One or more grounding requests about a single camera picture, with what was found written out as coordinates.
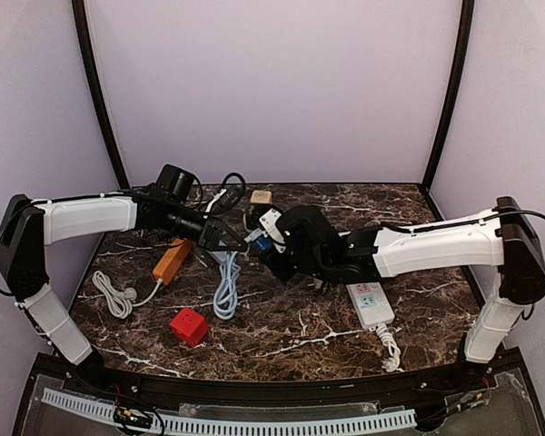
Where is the white slotted cable duct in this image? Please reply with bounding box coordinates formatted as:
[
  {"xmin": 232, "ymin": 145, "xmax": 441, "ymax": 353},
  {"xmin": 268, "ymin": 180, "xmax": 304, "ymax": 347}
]
[{"xmin": 41, "ymin": 388, "xmax": 416, "ymax": 435}]

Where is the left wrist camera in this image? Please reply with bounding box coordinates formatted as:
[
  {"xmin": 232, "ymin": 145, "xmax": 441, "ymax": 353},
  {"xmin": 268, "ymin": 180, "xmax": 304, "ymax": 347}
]
[{"xmin": 156, "ymin": 163, "xmax": 196, "ymax": 203}]

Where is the white strip coiled cable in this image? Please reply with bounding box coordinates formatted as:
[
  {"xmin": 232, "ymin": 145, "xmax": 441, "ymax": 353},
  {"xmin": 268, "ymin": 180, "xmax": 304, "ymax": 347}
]
[{"xmin": 374, "ymin": 322, "xmax": 403, "ymax": 373}]

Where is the light blue cable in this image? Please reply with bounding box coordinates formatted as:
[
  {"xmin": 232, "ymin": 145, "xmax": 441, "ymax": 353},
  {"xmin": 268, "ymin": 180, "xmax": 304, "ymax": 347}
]
[{"xmin": 213, "ymin": 229, "xmax": 263, "ymax": 322}]

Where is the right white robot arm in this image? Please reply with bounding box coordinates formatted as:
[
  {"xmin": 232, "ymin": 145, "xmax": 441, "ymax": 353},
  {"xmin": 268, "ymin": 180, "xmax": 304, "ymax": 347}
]
[{"xmin": 258, "ymin": 196, "xmax": 545, "ymax": 364}]

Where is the light blue power strip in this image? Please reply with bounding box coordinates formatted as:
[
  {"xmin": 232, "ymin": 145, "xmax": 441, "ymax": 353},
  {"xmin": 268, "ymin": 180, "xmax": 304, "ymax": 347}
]
[{"xmin": 208, "ymin": 251, "xmax": 228, "ymax": 263}]

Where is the black front rail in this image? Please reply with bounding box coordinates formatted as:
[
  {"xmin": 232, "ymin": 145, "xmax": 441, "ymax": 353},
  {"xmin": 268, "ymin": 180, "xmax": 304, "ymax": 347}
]
[{"xmin": 32, "ymin": 351, "xmax": 520, "ymax": 410}]

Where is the blue cube socket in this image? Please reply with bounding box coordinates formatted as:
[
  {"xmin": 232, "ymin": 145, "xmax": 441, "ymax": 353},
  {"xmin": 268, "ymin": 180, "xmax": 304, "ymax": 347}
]
[{"xmin": 253, "ymin": 235, "xmax": 274, "ymax": 253}]

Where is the beige cube socket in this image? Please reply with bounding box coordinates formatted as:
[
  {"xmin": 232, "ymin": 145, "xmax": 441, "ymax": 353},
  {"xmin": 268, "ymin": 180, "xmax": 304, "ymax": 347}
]
[{"xmin": 250, "ymin": 190, "xmax": 273, "ymax": 204}]

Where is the left black frame post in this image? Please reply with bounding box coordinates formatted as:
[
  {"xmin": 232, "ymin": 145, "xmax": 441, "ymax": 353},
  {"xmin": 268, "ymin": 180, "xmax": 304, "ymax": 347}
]
[{"xmin": 71, "ymin": 0, "xmax": 130, "ymax": 189}]

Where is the white power strip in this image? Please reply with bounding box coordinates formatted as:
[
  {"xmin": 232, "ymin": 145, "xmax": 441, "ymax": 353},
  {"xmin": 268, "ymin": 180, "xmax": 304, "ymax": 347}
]
[{"xmin": 346, "ymin": 282, "xmax": 395, "ymax": 330}]

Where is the orange strip white cable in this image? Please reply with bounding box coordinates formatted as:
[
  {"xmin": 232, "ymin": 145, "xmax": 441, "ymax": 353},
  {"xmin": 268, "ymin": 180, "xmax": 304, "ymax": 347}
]
[{"xmin": 91, "ymin": 270, "xmax": 164, "ymax": 320}]

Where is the red cube socket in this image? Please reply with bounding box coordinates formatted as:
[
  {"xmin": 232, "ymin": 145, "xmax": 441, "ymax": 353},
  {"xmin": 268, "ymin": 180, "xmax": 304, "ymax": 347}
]
[{"xmin": 170, "ymin": 307, "xmax": 209, "ymax": 348}]

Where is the right black frame post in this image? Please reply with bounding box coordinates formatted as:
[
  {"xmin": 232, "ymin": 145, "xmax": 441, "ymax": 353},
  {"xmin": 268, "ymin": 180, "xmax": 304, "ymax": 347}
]
[{"xmin": 421, "ymin": 0, "xmax": 475, "ymax": 192}]

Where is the black frame post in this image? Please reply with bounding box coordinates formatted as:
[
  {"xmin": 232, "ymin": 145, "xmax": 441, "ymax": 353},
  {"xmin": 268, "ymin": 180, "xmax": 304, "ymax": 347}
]
[
  {"xmin": 421, "ymin": 0, "xmax": 475, "ymax": 192},
  {"xmin": 71, "ymin": 0, "xmax": 130, "ymax": 189}
]

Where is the orange power strip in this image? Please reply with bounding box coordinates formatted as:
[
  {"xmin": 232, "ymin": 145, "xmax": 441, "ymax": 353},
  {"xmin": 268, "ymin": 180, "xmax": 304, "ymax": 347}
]
[{"xmin": 153, "ymin": 239, "xmax": 193, "ymax": 285}]

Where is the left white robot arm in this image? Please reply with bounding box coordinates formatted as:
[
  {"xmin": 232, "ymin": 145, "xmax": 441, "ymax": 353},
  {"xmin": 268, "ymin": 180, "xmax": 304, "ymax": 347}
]
[{"xmin": 0, "ymin": 183, "xmax": 247, "ymax": 368}]

